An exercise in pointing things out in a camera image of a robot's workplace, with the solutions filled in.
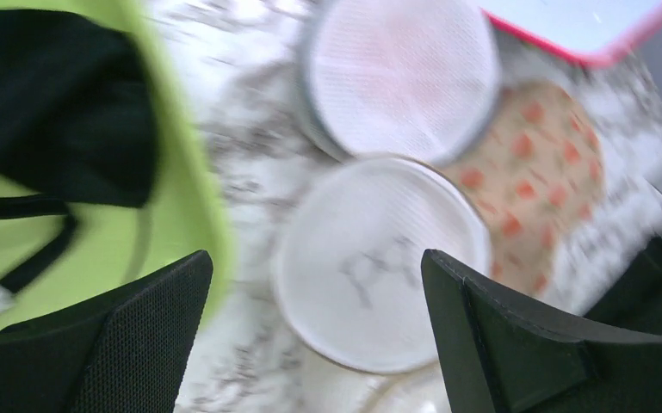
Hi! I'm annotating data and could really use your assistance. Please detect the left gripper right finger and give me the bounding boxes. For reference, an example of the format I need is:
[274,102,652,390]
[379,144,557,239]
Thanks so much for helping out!
[421,250,662,412]

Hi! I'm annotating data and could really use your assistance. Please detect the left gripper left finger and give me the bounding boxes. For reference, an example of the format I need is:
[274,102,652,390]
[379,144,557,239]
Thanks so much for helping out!
[0,250,213,412]

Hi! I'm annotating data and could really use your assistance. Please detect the black bra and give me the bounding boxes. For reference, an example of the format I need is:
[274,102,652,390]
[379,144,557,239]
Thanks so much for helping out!
[0,9,158,314]

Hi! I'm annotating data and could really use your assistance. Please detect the green plastic tray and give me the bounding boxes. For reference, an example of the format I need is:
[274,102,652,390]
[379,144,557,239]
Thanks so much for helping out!
[0,1,233,330]

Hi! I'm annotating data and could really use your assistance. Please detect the floral fabric pouch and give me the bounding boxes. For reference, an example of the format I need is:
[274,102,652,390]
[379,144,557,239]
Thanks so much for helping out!
[442,81,604,296]

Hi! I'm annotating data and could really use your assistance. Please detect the pink framed whiteboard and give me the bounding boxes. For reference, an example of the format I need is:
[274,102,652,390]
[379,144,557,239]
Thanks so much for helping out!
[478,0,662,67]

